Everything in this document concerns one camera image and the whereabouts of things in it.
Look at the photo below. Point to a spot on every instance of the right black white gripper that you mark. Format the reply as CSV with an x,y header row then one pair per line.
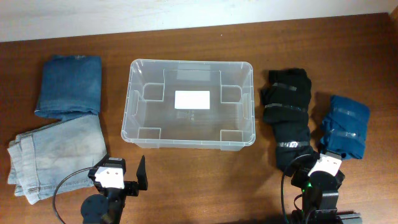
x,y
303,176

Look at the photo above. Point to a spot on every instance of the white label in container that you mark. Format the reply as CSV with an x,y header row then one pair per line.
x,y
192,100

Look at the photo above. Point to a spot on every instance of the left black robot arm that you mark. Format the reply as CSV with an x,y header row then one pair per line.
x,y
106,207

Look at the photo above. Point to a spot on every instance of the clear plastic storage container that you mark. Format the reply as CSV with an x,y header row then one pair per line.
x,y
151,121

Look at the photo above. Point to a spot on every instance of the black taped garment roll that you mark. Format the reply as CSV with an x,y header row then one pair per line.
x,y
292,140
287,97

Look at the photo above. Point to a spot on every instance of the blue taped garment roll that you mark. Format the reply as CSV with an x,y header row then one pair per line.
x,y
345,128

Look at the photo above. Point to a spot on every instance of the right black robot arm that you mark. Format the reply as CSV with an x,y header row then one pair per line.
x,y
319,205

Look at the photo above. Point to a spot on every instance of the light blue jeans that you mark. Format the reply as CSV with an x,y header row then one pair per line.
x,y
42,158

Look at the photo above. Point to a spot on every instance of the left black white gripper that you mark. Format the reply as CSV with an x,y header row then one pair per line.
x,y
135,186

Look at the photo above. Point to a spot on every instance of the dark blue jeans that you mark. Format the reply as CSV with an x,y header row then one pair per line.
x,y
71,87

